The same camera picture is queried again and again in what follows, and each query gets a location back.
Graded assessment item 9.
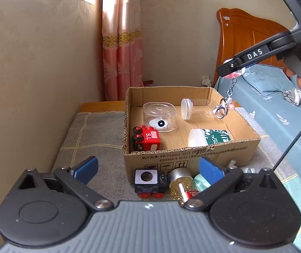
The clear plastic bottle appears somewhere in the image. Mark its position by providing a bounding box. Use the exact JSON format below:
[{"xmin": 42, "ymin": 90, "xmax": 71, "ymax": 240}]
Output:
[{"xmin": 181, "ymin": 98, "xmax": 226, "ymax": 120}]

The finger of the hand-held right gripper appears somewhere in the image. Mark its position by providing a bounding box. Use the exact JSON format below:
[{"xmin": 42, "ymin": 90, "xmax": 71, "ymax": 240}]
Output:
[{"xmin": 217, "ymin": 31, "xmax": 296, "ymax": 77}]

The grey crumpled cloth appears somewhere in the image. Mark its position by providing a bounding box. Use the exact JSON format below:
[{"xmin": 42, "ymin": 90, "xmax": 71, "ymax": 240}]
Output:
[{"xmin": 282, "ymin": 88, "xmax": 301, "ymax": 106}]

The white black oval disc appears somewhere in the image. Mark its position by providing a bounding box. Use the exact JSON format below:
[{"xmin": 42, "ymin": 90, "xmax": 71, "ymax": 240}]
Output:
[{"xmin": 150, "ymin": 118, "xmax": 170, "ymax": 130}]

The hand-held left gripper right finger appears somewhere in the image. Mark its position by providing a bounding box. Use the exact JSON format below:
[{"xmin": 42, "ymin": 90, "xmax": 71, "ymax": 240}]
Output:
[{"xmin": 184, "ymin": 156, "xmax": 278, "ymax": 213}]

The pink curtain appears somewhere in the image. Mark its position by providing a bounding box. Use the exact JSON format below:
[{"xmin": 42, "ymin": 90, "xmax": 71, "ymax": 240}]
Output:
[{"xmin": 102, "ymin": 0, "xmax": 143, "ymax": 102}]

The blue floral bed sheet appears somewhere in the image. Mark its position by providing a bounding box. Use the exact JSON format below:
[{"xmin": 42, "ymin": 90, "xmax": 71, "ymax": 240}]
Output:
[{"xmin": 214, "ymin": 66, "xmax": 301, "ymax": 251}]

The blue floral pillow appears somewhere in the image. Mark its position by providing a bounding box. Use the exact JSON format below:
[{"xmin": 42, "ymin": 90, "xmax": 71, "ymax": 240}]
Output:
[{"xmin": 241, "ymin": 65, "xmax": 298, "ymax": 95}]

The mint green round case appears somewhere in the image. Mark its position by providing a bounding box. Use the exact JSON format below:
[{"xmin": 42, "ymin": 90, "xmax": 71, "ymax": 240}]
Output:
[{"xmin": 193, "ymin": 174, "xmax": 211, "ymax": 194}]

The large grey toy animal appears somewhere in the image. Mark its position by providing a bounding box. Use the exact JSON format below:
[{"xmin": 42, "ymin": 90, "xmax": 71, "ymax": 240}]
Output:
[{"xmin": 238, "ymin": 166, "xmax": 259, "ymax": 174}]

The cardboard box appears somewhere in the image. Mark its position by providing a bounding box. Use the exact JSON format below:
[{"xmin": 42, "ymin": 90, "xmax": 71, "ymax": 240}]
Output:
[{"xmin": 123, "ymin": 86, "xmax": 261, "ymax": 183}]

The checked green grey blanket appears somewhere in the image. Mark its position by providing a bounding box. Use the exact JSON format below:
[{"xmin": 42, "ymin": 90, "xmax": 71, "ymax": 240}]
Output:
[{"xmin": 51, "ymin": 108, "xmax": 296, "ymax": 203}]

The pink charm keychain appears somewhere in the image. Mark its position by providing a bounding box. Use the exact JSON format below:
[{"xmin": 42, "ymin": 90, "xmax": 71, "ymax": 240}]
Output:
[{"xmin": 214, "ymin": 59, "xmax": 246, "ymax": 119}]

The wooden table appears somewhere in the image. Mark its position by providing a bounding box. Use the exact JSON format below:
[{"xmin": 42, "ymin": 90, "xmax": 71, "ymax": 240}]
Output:
[{"xmin": 80, "ymin": 101, "xmax": 127, "ymax": 113}]

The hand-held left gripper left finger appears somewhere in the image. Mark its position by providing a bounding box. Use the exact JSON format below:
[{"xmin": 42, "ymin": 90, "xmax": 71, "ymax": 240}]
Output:
[{"xmin": 17, "ymin": 156, "xmax": 114, "ymax": 213}]

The black toy train car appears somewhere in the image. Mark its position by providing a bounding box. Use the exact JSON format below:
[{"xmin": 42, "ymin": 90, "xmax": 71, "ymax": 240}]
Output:
[{"xmin": 134, "ymin": 169, "xmax": 168, "ymax": 199}]

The wooden bed headboard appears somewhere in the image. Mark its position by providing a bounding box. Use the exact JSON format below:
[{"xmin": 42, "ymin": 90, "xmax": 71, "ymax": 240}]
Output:
[{"xmin": 213, "ymin": 7, "xmax": 296, "ymax": 85}]

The capsule bottle with gold cap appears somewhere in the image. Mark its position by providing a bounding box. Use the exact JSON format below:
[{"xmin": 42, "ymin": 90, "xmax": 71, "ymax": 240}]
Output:
[{"xmin": 167, "ymin": 168, "xmax": 201, "ymax": 206}]

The clear round plastic container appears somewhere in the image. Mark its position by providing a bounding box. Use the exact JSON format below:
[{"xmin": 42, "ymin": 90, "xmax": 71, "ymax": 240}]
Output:
[{"xmin": 143, "ymin": 102, "xmax": 177, "ymax": 133}]

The black cable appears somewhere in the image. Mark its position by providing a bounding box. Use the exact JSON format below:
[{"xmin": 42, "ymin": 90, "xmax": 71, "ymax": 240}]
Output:
[{"xmin": 272, "ymin": 112, "xmax": 301, "ymax": 170}]

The red toy train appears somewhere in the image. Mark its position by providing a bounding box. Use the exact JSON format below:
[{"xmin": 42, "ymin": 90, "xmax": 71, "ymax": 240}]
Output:
[{"xmin": 132, "ymin": 125, "xmax": 163, "ymax": 152}]

